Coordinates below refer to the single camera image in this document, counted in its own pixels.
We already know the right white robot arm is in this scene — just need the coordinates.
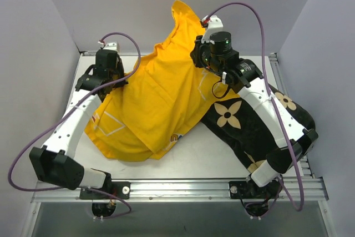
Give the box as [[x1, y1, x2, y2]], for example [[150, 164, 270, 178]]
[[190, 32, 318, 198]]

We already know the yellow printed pillowcase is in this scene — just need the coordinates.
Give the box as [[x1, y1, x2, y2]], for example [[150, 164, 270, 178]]
[[85, 0, 236, 162]]

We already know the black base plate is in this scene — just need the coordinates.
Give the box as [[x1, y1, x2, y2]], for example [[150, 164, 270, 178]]
[[229, 180, 280, 200], [79, 181, 131, 200]]

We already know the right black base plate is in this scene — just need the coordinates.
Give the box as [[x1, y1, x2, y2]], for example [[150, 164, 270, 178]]
[[229, 180, 280, 200]]

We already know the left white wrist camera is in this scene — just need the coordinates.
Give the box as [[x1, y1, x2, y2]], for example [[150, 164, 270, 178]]
[[98, 41, 120, 53]]

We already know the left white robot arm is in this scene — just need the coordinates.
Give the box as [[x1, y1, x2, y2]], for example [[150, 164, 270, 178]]
[[29, 43, 127, 199]]

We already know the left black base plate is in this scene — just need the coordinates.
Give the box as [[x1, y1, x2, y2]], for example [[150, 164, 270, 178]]
[[79, 181, 131, 200]]

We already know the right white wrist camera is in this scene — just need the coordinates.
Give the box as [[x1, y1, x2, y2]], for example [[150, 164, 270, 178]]
[[201, 15, 224, 43]]

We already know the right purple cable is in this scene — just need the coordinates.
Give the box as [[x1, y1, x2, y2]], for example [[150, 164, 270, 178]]
[[201, 2, 305, 211]]

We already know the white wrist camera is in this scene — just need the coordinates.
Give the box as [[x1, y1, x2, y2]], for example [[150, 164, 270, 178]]
[[98, 41, 120, 53], [201, 15, 224, 43]]

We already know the black floral plush pillow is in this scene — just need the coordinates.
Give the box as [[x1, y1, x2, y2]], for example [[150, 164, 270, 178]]
[[201, 83, 317, 177]]

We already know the aluminium front rail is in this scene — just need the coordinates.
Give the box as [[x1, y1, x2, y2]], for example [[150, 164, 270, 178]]
[[32, 179, 329, 204]]

